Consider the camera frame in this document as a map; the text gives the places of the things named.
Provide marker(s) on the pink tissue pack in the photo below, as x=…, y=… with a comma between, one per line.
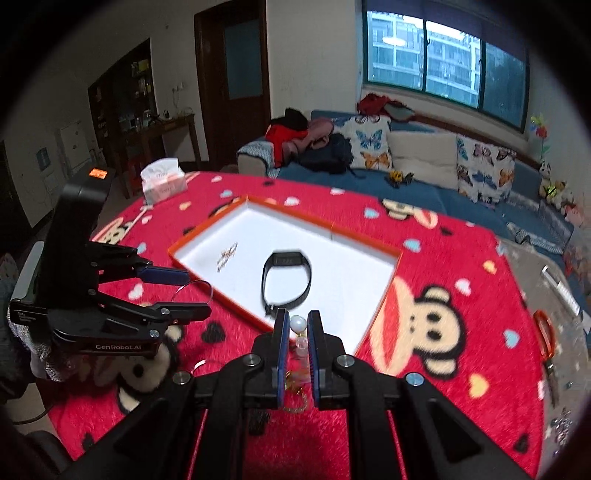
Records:
x=166, y=184

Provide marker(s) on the black smart band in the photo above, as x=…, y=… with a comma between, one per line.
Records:
x=286, y=258

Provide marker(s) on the white remote control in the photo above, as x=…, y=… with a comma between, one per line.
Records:
x=561, y=288

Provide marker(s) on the green framed window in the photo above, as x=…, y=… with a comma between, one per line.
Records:
x=443, y=60

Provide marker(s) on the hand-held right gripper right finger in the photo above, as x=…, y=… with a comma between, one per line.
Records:
x=314, y=341

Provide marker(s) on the pink cloth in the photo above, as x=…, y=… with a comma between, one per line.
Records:
x=314, y=134

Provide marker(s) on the wooden side table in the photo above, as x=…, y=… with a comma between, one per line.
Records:
x=175, y=127

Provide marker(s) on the silver hoop earring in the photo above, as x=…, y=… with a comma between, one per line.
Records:
x=207, y=361

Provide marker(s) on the orange tray with white inside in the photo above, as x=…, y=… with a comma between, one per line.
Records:
x=332, y=258

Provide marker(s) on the dark wooden display cabinet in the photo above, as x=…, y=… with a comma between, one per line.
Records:
x=124, y=101

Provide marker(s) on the black backpack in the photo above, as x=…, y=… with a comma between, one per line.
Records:
x=330, y=154

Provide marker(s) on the thin silver bangle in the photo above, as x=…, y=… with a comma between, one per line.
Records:
x=199, y=282

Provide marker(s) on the blue sofa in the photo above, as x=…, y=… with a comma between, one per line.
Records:
x=425, y=196

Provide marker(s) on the yellow toy truck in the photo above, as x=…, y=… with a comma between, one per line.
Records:
x=399, y=178

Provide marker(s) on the beige pillow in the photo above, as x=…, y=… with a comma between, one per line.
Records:
x=422, y=159

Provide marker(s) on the black cloth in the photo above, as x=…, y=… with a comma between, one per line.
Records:
x=295, y=118

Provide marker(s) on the red charm pendant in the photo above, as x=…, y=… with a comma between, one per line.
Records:
x=226, y=256

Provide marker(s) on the pile of plush toys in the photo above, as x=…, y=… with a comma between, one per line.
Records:
x=561, y=194

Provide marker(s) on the scattered small metal trinkets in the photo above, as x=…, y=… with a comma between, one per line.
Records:
x=563, y=424

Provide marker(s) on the red clothes on windowsill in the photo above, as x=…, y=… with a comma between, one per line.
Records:
x=374, y=104

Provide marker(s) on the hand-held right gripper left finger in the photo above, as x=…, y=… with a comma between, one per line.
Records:
x=282, y=337

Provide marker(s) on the dark wooden door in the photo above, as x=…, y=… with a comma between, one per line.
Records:
x=240, y=60

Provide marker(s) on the red cloth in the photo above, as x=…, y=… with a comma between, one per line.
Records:
x=281, y=138

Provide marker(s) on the grey knit throw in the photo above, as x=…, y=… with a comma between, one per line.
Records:
x=254, y=154

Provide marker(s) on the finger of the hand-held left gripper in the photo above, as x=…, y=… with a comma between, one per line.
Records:
x=184, y=312
x=166, y=276

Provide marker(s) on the butterfly print pillow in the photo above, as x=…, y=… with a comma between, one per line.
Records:
x=371, y=143
x=485, y=170

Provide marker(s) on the grey-green cloth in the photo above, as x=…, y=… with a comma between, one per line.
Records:
x=399, y=110

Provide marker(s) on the colourful pinwheel flower decoration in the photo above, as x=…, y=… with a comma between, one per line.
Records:
x=539, y=131

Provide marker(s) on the red monkey printed blanket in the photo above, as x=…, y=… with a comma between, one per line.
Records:
x=438, y=258

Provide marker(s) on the panda plush toy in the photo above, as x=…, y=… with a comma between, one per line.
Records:
x=545, y=169

